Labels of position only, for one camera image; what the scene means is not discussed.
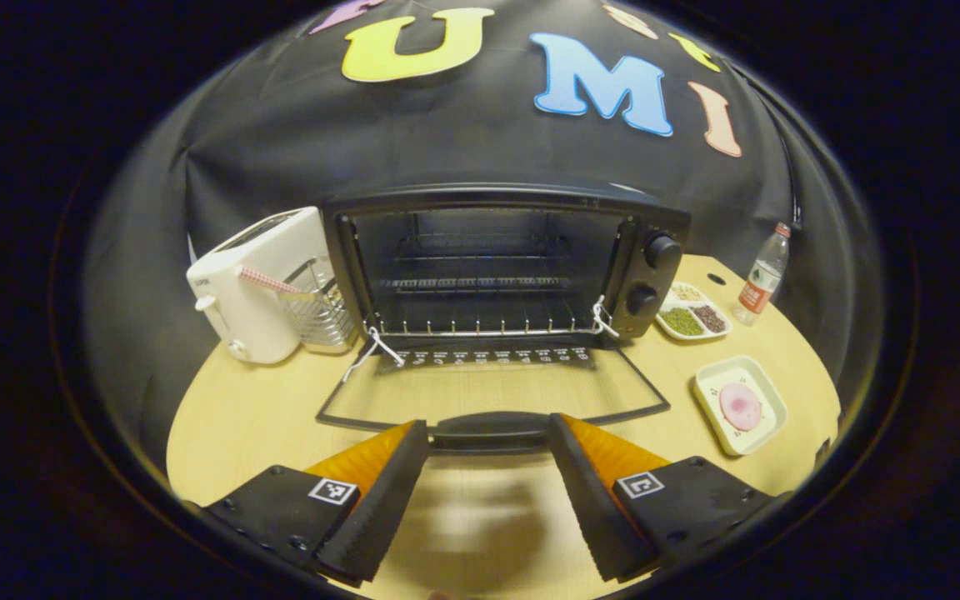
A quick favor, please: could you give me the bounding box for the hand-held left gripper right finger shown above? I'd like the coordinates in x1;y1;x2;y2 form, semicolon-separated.
548;414;781;584

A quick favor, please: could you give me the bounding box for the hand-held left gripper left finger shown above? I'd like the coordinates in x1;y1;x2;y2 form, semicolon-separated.
197;421;431;586

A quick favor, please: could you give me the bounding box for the pink round cake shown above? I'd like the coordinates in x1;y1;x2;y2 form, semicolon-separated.
719;383;763;432

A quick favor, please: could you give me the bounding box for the white square plate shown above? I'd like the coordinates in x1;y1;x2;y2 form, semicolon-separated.
692;356;789;457

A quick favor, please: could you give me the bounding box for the black electric oven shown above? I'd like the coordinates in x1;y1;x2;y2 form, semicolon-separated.
316;183;692;455

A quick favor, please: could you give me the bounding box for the white divided bean dish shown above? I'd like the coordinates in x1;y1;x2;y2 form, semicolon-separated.
655;282;733;341

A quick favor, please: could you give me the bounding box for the white toaster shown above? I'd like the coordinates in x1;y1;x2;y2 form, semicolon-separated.
187;207;339;365

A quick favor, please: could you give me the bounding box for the red checked stick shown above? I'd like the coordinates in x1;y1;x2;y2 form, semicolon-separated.
238;266;303;295

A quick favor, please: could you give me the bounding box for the clear water bottle red label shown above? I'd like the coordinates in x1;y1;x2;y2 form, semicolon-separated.
732;222;792;326

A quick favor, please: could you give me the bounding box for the black backdrop cloth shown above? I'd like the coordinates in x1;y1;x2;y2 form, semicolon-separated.
84;0;885;468

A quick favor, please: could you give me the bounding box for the metal wire rack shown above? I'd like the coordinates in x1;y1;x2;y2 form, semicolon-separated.
284;258;358;355

